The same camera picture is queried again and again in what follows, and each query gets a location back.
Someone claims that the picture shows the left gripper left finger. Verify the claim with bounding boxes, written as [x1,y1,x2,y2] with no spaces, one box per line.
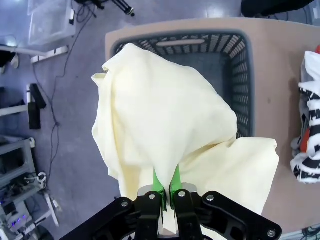
[66,168,167,240]

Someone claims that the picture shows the cream yellow garment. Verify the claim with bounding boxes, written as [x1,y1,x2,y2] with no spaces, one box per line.
[91,42,280,233]

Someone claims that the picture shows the white desk base frame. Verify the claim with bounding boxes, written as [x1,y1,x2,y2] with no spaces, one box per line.
[0,44,70,64]

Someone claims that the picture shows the grey metal cart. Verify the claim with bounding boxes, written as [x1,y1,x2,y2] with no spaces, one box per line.
[0,136,38,191]

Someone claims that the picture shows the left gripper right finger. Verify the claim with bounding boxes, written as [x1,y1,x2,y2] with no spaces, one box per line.
[169,166,282,240]

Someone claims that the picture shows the black floor cable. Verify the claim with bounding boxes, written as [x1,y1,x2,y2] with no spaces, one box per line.
[47,14,87,181]

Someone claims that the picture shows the grey control box blue lights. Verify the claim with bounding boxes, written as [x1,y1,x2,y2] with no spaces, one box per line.
[0,199,36,233]

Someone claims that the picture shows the grey plastic lattice basket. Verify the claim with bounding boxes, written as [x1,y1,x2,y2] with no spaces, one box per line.
[109,29,256,138]

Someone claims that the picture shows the white t-shirt black print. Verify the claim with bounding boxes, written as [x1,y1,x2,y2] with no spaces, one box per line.
[289,50,320,185]

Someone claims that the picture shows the bystander black trousers white shoe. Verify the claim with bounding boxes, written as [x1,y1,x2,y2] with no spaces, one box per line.
[0,49,20,75]

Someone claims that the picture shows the person in black t-shirt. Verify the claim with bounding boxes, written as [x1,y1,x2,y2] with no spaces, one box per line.
[240,0,313,18]

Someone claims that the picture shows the aluminium slotted frame rail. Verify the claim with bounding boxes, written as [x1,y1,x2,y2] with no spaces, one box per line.
[284,223,320,240]

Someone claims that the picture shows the black camera tripod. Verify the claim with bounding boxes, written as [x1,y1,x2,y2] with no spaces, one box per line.
[74,0,136,18]

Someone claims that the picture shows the black floor stand base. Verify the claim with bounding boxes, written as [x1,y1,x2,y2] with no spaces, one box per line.
[26,83,48,130]

